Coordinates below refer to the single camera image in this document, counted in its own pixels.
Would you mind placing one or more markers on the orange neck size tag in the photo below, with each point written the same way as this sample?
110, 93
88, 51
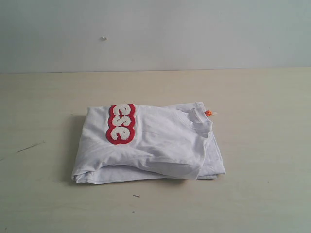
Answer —
210, 113

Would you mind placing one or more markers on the white t-shirt with red lettering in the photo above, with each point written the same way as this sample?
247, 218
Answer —
128, 142

